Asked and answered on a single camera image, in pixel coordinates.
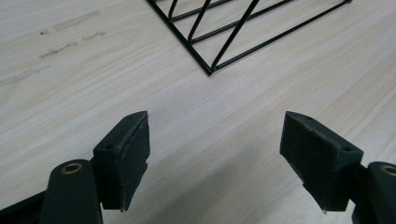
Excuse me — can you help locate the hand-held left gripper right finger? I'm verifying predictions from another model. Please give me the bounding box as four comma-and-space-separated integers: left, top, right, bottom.
279, 110, 364, 215

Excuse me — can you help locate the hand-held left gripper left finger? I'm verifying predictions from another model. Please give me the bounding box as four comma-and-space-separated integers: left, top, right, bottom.
92, 110, 151, 213

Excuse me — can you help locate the black wire rack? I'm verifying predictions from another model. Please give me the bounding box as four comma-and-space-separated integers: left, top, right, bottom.
145, 0, 353, 77

